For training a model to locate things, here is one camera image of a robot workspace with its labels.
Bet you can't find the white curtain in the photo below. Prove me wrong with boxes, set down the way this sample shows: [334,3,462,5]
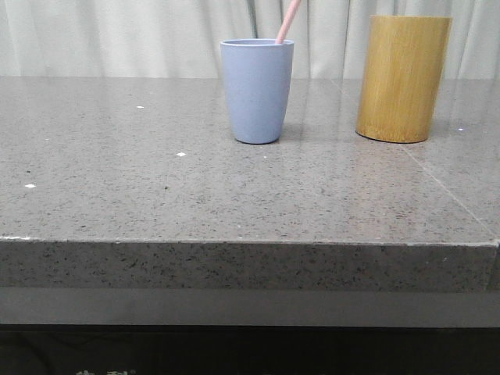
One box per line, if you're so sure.
[1,1,499,79]

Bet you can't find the bamboo cylinder holder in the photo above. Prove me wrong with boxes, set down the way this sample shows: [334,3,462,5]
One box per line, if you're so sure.
[355,15,452,144]

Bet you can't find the blue plastic cup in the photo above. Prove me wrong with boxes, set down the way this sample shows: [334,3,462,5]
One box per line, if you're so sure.
[220,38,295,145]

